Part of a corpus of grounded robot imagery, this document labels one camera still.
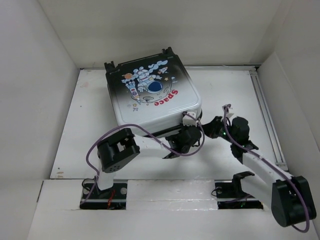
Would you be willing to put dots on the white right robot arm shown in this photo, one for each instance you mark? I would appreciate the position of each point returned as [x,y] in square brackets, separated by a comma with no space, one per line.
[288,197]

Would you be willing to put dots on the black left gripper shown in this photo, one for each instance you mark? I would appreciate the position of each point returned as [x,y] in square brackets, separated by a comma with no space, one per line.
[183,127]

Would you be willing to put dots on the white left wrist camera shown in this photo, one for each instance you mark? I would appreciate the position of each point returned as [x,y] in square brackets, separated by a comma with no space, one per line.
[189,118]

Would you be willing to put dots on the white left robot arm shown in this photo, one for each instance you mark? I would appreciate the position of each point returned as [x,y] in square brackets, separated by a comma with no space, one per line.
[120,148]

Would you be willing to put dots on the black suitcase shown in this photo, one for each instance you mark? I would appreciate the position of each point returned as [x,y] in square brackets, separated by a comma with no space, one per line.
[152,92]

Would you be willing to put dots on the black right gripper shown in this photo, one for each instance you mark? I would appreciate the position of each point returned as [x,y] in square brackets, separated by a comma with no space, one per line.
[210,129]

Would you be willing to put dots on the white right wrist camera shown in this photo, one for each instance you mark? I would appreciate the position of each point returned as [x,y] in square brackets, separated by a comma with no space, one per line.
[227,111]

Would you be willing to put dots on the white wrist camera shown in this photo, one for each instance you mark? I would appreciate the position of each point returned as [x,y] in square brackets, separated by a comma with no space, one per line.
[189,118]
[227,111]

